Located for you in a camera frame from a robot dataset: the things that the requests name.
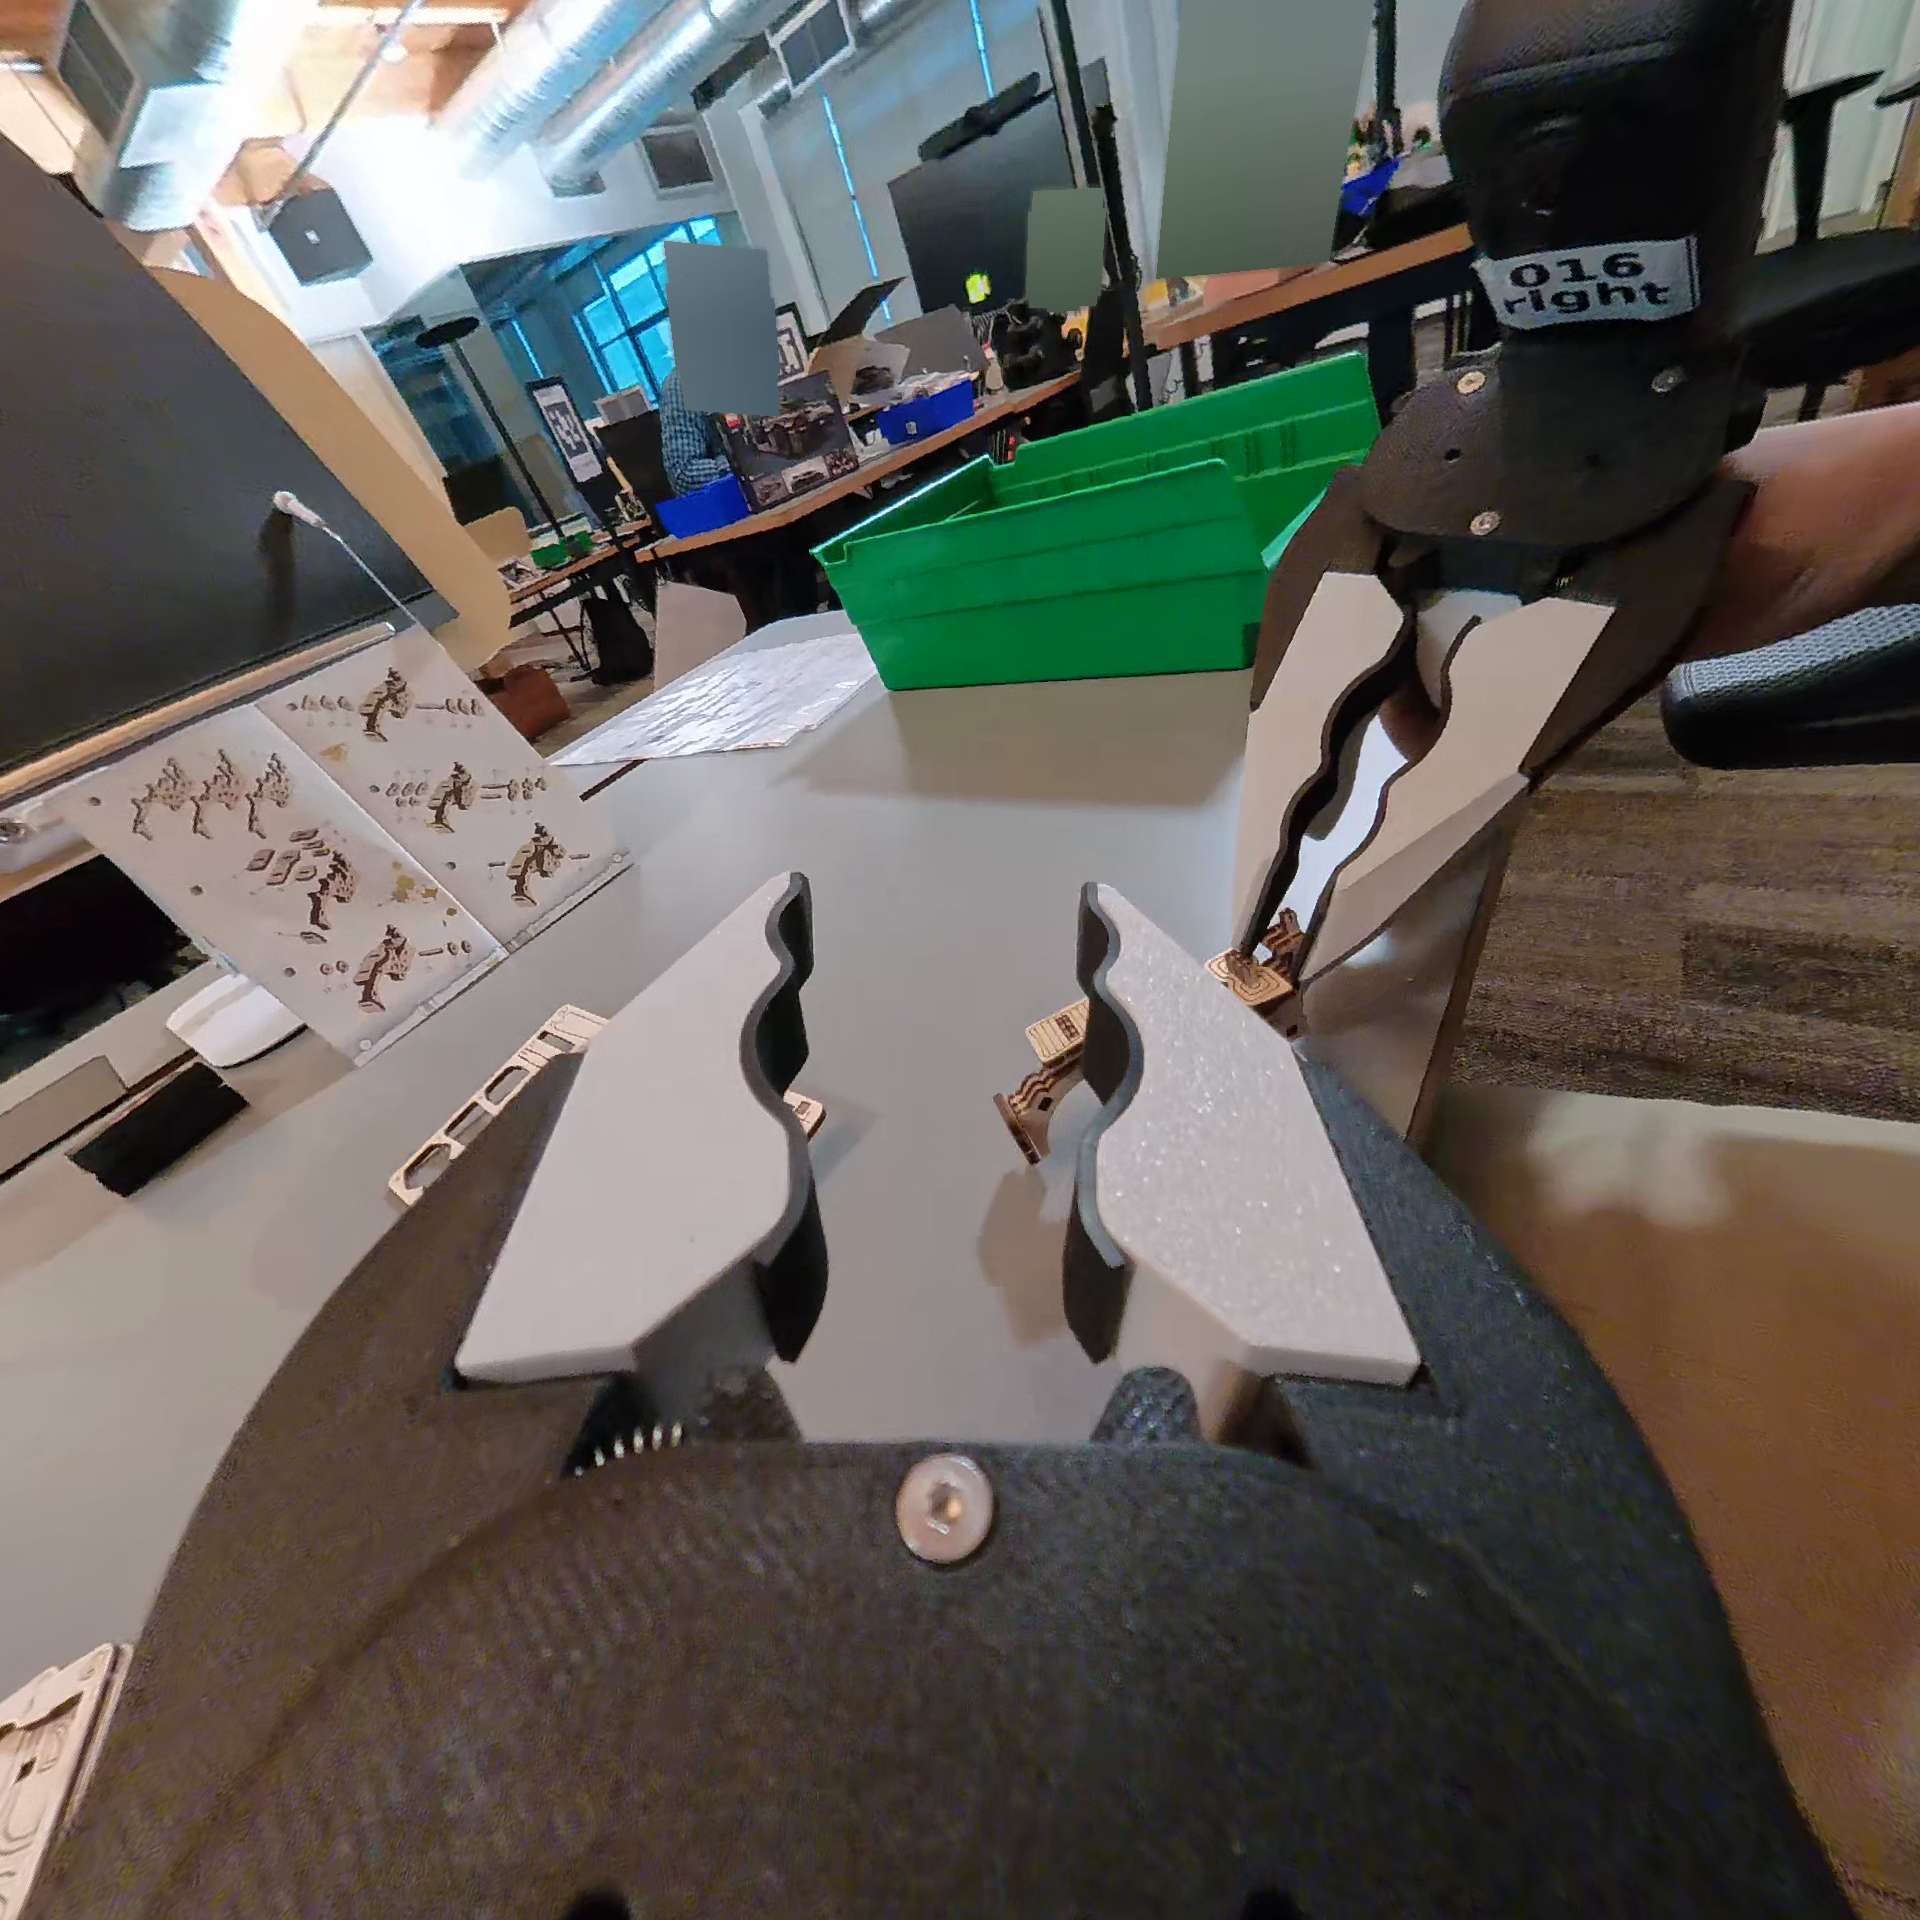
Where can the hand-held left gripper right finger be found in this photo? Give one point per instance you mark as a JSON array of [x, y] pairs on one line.
[[1289, 1170]]

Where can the black office chair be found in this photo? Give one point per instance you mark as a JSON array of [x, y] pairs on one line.
[[1839, 270]]

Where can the black chair armrest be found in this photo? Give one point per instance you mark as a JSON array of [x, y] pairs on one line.
[[1800, 697]]

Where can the person's right hand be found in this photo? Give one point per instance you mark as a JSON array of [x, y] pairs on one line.
[[1830, 516]]

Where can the cut-out wooden frame sheet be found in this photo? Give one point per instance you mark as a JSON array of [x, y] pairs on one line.
[[480, 1103]]

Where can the black floor lamp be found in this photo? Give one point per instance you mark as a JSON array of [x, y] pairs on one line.
[[480, 404]]

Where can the grey desk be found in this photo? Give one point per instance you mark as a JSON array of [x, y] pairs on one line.
[[932, 902]]

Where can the small wooden piece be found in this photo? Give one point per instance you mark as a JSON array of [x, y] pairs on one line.
[[808, 1113]]

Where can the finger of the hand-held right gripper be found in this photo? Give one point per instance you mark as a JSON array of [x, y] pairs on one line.
[[1305, 705], [1501, 705]]

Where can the small blue bin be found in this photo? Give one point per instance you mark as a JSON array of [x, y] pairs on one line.
[[702, 508], [926, 411]]

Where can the black backpack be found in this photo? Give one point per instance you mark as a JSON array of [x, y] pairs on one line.
[[621, 639]]

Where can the large black monitor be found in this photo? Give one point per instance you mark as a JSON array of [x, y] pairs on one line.
[[165, 495]]

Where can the black flat block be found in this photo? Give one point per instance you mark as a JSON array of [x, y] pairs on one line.
[[158, 1126]]

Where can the tan board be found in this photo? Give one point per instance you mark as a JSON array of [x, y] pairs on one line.
[[452, 511]]

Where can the background wooden table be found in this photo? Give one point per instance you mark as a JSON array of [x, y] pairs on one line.
[[839, 495], [1289, 294]]

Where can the white patterned sheet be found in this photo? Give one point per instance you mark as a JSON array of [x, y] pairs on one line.
[[721, 697]]

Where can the white monitor stand base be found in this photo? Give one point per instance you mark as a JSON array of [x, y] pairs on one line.
[[233, 1023]]

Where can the green plastic bin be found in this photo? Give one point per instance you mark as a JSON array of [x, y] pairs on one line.
[[1050, 599], [1276, 435]]

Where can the background black monitor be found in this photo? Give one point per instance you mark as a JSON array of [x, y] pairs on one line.
[[975, 225]]

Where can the black ceiling speaker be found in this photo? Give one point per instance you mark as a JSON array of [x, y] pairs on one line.
[[321, 233]]

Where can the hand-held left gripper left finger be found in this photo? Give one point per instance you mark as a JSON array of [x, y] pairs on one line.
[[645, 1170]]

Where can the wooden model assembly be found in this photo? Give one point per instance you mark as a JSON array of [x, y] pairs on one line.
[[1254, 978]]

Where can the silver ventilation duct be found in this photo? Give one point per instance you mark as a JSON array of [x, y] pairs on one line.
[[645, 90]]

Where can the engraved wooden puzzle sheet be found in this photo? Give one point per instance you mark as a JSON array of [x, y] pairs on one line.
[[45, 1786]]

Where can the brown wooden model piece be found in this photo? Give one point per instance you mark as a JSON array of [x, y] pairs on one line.
[[1050, 1072]]

